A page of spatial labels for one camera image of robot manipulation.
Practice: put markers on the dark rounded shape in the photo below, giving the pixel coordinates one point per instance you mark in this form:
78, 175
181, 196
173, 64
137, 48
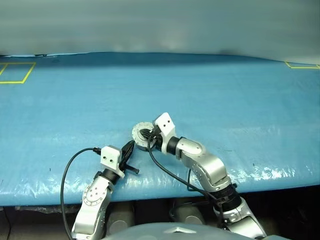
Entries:
122, 217
190, 216

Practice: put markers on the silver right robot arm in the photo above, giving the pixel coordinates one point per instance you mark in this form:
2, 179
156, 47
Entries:
210, 167

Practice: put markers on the grey robot torso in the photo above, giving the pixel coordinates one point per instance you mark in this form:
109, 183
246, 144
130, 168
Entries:
175, 232

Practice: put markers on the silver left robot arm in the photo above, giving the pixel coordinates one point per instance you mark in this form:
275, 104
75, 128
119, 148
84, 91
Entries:
92, 197

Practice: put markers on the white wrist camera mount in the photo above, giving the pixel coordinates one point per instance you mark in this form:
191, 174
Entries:
110, 156
166, 126

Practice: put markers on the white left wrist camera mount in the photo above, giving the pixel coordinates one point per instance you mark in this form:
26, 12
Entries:
110, 156

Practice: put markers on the silver round roll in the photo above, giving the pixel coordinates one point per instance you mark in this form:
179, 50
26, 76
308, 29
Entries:
137, 132

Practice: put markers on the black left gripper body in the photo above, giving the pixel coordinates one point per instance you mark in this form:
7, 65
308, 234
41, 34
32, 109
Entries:
123, 162

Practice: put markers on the blue plastic table cover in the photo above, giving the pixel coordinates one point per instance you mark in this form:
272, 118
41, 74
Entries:
175, 95

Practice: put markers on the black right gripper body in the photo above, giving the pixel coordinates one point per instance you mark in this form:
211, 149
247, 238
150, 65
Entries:
155, 140

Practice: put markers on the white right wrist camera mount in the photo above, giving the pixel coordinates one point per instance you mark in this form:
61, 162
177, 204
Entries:
166, 126

